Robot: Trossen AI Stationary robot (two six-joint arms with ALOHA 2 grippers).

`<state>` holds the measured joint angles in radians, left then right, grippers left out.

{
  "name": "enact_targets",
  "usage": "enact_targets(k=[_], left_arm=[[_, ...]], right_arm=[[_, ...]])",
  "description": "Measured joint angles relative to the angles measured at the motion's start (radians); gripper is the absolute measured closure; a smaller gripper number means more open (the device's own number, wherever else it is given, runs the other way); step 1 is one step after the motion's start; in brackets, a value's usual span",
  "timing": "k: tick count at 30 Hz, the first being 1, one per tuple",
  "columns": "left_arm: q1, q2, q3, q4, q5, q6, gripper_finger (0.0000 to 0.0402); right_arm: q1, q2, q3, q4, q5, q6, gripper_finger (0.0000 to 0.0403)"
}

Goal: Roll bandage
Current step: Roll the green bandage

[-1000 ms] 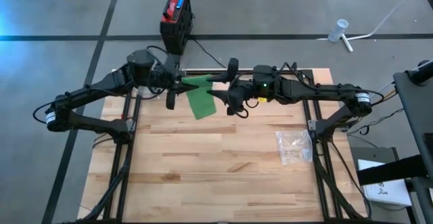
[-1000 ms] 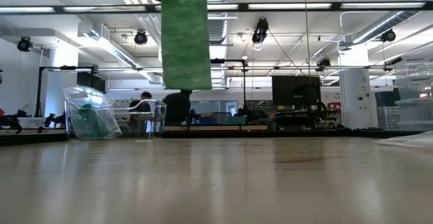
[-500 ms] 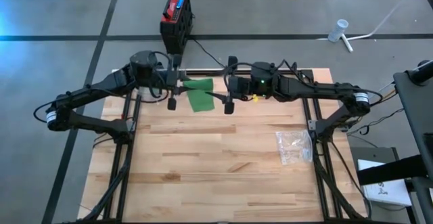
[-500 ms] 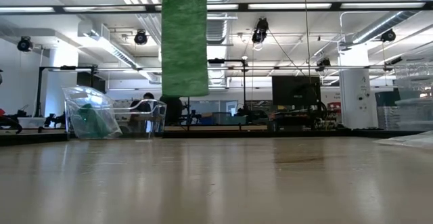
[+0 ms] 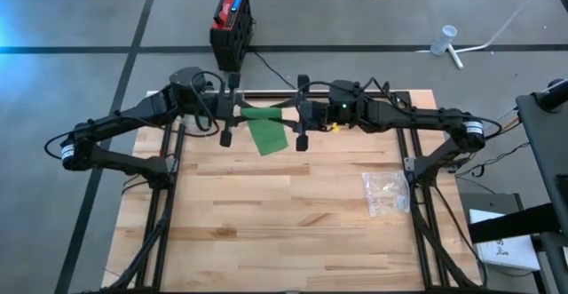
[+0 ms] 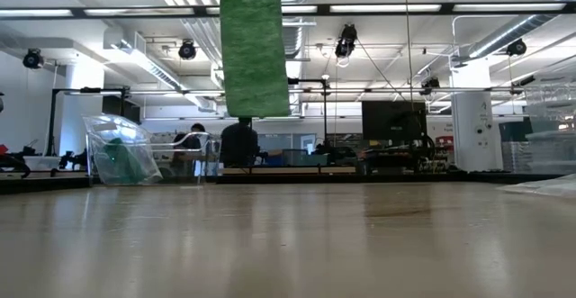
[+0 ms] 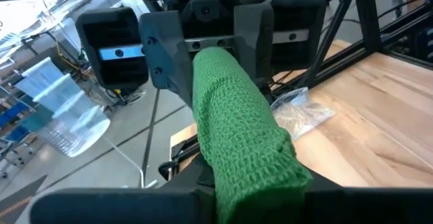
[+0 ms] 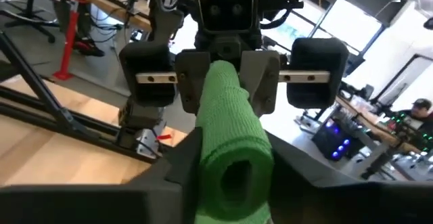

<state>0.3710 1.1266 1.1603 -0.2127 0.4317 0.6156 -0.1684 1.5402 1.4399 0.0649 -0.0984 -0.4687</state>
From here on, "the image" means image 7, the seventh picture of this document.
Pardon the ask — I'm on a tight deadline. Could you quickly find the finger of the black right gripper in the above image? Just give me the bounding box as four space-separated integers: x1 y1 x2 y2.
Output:
233 2 275 83
140 9 196 108

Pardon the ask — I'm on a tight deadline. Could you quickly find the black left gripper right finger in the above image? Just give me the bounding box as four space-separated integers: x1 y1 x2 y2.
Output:
290 171 433 224

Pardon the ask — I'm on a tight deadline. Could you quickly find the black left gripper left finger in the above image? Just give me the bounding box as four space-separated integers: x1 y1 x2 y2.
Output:
29 154 217 224

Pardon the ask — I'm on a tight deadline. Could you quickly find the light green bandage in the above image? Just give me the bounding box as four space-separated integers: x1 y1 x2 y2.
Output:
191 46 314 224

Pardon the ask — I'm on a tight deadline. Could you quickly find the white tube stand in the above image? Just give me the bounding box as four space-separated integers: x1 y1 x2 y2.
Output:
101 134 160 189

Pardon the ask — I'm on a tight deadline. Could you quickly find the clear plastic bag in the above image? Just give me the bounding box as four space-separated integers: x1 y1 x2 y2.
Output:
270 87 336 141

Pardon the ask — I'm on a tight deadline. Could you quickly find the stack of clear plastic bins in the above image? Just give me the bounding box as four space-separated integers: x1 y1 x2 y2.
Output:
15 56 112 158

